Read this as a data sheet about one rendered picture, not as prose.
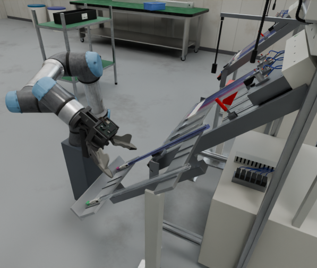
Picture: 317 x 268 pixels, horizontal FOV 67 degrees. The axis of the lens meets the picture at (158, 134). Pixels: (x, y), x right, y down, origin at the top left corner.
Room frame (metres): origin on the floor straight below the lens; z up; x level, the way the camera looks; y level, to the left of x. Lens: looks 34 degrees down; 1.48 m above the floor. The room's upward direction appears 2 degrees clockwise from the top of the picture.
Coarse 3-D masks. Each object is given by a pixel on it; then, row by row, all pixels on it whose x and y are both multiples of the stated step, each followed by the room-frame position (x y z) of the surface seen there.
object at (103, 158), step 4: (100, 148) 0.55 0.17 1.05; (96, 152) 0.55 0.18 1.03; (100, 152) 0.54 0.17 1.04; (100, 156) 0.54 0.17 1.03; (104, 156) 0.53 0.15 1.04; (108, 156) 0.51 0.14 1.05; (100, 160) 0.53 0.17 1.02; (104, 160) 0.52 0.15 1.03; (108, 160) 0.51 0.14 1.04; (100, 164) 0.52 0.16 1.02; (104, 164) 0.52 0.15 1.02; (100, 168) 0.51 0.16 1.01; (104, 168) 0.51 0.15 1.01; (108, 168) 0.52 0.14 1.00; (104, 172) 0.50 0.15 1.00; (108, 172) 0.51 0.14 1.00; (108, 176) 0.50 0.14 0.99; (112, 176) 0.50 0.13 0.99
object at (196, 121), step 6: (210, 108) 1.21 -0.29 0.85; (198, 114) 1.24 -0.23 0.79; (204, 114) 1.14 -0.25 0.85; (192, 120) 1.19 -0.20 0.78; (198, 120) 1.11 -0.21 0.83; (186, 126) 1.14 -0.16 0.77; (192, 126) 1.07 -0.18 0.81; (198, 126) 1.01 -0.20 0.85; (180, 132) 1.10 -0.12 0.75; (186, 132) 1.02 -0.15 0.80; (174, 138) 1.05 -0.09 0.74; (180, 144) 0.90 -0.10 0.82; (168, 150) 0.92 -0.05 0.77
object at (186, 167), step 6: (180, 168) 0.48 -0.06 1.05; (186, 168) 0.47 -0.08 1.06; (162, 174) 0.50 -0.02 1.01; (168, 174) 0.49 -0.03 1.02; (144, 180) 0.52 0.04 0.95; (150, 180) 0.51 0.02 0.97; (156, 180) 0.50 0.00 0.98; (132, 186) 0.53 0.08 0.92; (138, 186) 0.52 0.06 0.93; (114, 192) 0.56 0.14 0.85; (120, 192) 0.55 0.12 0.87; (102, 198) 0.58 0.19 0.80
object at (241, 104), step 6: (240, 90) 1.15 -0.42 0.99; (246, 90) 1.08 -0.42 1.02; (240, 96) 1.04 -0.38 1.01; (246, 96) 0.98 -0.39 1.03; (234, 102) 1.01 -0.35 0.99; (240, 102) 0.95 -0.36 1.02; (246, 102) 0.90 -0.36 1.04; (234, 108) 0.92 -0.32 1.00; (240, 108) 0.87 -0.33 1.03; (246, 108) 0.82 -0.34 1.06; (252, 108) 0.79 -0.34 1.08; (240, 114) 0.81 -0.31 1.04; (228, 120) 0.82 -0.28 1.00
